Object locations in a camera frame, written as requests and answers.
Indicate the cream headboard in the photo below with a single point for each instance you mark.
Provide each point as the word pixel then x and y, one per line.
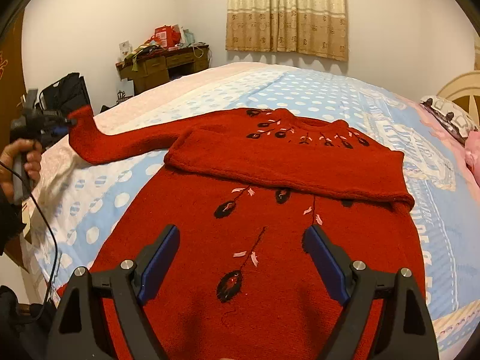
pixel 459 86

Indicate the blue dotted printed bed cover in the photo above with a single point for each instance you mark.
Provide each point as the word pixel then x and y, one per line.
pixel 318 90

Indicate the beige patterned curtain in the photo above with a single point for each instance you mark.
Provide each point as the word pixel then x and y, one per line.
pixel 285 11

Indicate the person's left hand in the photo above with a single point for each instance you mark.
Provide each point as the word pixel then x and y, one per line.
pixel 33 165

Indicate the brown wooden door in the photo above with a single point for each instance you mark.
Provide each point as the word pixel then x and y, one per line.
pixel 11 67

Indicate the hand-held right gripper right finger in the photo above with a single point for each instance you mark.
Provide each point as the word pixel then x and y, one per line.
pixel 324 260

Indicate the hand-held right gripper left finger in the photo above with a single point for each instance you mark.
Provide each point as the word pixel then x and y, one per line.
pixel 159 266

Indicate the black suitcase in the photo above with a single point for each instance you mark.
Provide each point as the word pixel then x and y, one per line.
pixel 65 93

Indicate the red gift bag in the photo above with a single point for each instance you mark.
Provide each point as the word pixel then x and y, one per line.
pixel 167 36

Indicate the light blue box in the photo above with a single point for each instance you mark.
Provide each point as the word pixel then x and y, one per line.
pixel 188 36

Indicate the person's left forearm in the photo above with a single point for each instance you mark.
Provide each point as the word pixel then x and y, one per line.
pixel 9 221

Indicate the brown wooden desk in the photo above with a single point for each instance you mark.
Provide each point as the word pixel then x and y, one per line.
pixel 157 67

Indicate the red knitted sweater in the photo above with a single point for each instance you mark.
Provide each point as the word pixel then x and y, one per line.
pixel 262 165

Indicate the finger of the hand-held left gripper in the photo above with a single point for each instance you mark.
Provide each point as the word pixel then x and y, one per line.
pixel 62 122

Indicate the pink cushion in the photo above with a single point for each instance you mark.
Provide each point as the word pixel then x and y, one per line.
pixel 473 157

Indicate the white and brown printed pillow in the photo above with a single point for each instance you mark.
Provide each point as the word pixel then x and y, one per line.
pixel 446 114

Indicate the dark cloth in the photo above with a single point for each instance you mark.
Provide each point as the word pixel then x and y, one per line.
pixel 22 330

